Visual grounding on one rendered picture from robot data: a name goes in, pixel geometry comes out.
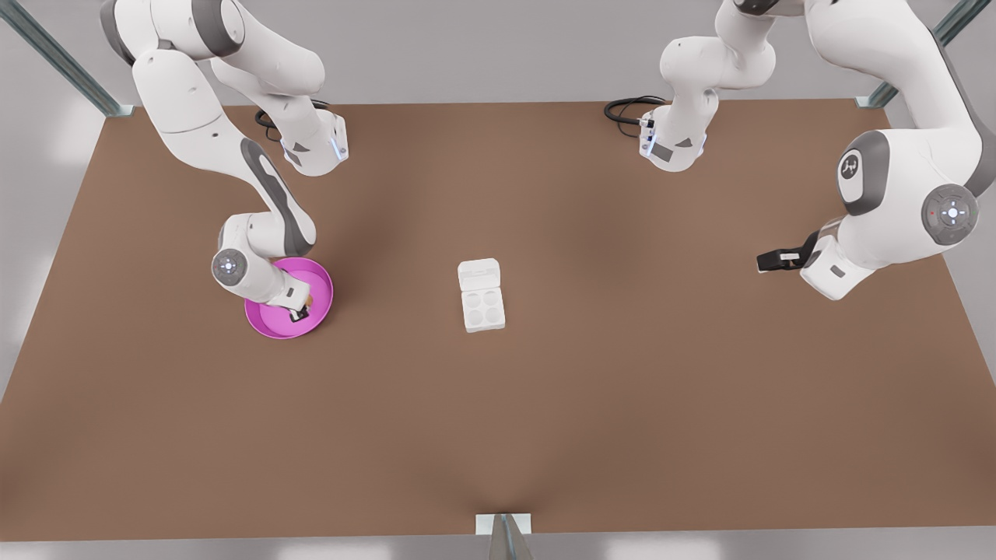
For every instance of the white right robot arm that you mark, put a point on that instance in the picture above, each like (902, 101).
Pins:
(187, 101)

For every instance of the silver frame post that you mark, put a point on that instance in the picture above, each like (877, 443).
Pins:
(506, 533)
(945, 27)
(58, 58)

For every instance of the white egg box base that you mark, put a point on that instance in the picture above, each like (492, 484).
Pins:
(483, 309)

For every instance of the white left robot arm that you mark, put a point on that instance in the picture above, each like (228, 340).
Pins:
(903, 187)

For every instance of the pink round plate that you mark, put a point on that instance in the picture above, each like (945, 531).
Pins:
(268, 323)

